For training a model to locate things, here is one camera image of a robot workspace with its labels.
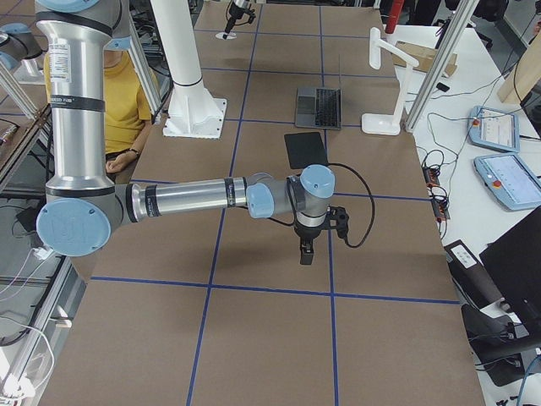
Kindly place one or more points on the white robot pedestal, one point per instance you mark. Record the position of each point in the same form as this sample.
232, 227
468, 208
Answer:
192, 111

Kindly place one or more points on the small black puck device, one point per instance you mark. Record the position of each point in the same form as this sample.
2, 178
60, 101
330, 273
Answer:
442, 87

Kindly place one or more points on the aluminium frame post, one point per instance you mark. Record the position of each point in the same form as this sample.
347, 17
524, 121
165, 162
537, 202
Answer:
447, 46

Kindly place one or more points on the person in yellow shirt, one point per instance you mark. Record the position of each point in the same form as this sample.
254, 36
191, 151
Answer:
127, 115

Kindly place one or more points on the black monitor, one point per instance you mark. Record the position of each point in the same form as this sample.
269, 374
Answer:
513, 263

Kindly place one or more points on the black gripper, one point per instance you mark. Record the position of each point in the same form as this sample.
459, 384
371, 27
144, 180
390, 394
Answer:
307, 233
237, 11

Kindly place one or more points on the blue teach pendant far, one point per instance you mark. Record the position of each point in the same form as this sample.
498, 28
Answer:
494, 129

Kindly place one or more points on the grey laptop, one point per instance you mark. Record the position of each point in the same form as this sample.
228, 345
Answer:
320, 107

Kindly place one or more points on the blue teach pendant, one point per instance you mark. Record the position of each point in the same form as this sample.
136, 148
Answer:
510, 180
494, 129

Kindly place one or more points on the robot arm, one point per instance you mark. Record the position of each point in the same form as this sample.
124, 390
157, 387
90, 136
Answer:
98, 86
240, 3

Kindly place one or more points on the black mouse pad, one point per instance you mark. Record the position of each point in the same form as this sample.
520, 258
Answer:
305, 149

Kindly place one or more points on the cardboard box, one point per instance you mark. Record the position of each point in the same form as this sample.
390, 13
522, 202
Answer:
426, 56

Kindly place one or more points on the blue teach pendant near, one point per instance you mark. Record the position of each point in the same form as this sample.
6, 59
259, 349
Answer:
510, 180

